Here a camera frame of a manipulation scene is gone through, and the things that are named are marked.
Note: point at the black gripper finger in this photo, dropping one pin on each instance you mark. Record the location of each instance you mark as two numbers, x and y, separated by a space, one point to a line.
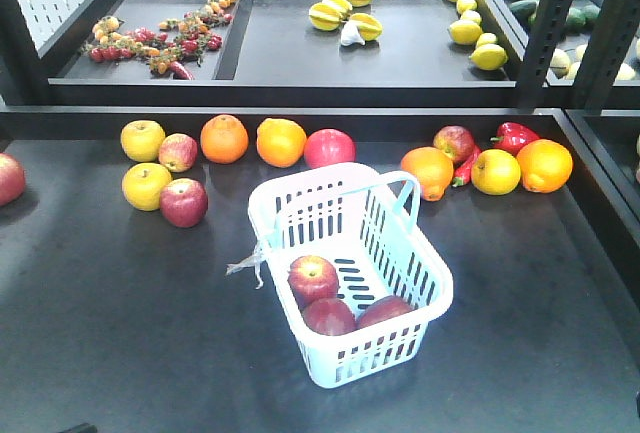
81 428

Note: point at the light blue plastic basket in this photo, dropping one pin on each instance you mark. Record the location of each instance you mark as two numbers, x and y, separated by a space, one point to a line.
365 223

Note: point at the black wooden display stand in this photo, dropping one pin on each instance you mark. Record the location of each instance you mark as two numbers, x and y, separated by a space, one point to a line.
113 317

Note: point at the dark red small apple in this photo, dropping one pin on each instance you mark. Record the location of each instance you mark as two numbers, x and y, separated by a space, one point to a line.
183 202

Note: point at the yellow apple front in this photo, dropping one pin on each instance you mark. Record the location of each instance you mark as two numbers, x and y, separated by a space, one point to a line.
142 184

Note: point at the yellow apple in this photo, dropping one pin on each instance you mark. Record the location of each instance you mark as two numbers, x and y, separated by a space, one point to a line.
141 140
142 184

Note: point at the pink small apple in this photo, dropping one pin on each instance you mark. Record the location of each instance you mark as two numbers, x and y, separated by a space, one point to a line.
178 152

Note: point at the yellow apple back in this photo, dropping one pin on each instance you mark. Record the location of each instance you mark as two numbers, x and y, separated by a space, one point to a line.
141 140

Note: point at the orange middle left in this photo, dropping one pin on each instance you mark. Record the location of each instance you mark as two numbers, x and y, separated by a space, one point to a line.
224 139

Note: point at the orange middle right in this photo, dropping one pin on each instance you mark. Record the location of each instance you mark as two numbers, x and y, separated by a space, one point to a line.
280 142

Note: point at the pink red apple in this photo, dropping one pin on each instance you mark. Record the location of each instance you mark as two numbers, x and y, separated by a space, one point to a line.
327 147

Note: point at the cherry tomato pile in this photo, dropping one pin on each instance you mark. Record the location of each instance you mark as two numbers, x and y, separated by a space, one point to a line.
167 49

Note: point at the orange with navel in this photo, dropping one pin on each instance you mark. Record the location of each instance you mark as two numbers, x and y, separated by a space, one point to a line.
433 169

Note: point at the small red chili pepper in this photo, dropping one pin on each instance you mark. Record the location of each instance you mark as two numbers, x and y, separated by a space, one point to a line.
462 175

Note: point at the dark red apple back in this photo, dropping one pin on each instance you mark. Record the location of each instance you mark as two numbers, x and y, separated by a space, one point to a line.
456 142

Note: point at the white garlic bulb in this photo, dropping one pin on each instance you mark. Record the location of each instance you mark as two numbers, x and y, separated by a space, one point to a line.
350 35

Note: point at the yellow round fruit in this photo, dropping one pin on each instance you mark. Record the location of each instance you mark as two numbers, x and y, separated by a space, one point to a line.
495 172

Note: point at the red bell pepper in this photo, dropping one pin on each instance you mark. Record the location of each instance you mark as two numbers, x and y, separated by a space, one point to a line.
512 137

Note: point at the large orange right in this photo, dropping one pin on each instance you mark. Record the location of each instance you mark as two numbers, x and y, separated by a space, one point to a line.
545 166

